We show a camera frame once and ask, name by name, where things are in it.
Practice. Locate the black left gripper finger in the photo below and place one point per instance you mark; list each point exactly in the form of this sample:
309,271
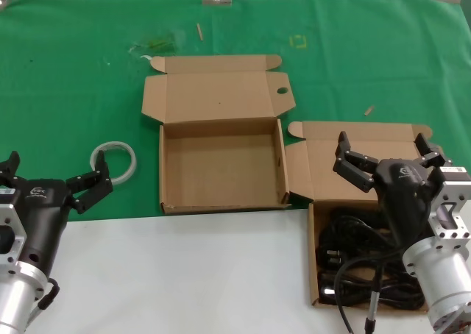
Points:
9,166
93,187

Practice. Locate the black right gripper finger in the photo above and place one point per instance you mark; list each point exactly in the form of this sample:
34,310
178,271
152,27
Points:
434,157
355,166

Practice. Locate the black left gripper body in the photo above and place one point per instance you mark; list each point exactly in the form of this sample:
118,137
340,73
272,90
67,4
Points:
42,216

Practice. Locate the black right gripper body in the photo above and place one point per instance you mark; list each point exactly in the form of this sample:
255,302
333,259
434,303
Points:
401,194

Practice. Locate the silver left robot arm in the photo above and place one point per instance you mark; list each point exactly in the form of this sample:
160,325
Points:
14,297

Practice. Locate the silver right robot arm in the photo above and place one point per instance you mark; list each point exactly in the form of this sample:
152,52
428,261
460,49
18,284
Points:
441,275

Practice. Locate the empty open cardboard box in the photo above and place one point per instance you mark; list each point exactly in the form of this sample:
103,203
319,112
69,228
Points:
221,165

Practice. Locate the clear adhesive tape roll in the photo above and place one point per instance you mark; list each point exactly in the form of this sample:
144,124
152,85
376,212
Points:
131,157

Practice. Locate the short wooden stick piece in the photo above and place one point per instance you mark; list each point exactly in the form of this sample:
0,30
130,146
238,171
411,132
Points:
369,110

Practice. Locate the green table cloth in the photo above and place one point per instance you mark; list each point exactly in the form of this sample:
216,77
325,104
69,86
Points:
73,73

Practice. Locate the clear plastic film scrap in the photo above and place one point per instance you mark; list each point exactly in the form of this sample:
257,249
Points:
158,43

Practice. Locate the long thin wooden stick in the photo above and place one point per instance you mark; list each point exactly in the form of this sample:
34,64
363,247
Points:
199,31

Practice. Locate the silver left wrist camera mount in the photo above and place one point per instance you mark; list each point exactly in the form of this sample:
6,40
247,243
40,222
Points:
9,210

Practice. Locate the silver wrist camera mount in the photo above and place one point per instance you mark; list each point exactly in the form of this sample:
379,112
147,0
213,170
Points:
9,210
454,187

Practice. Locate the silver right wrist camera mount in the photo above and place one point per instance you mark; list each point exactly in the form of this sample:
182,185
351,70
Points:
454,187

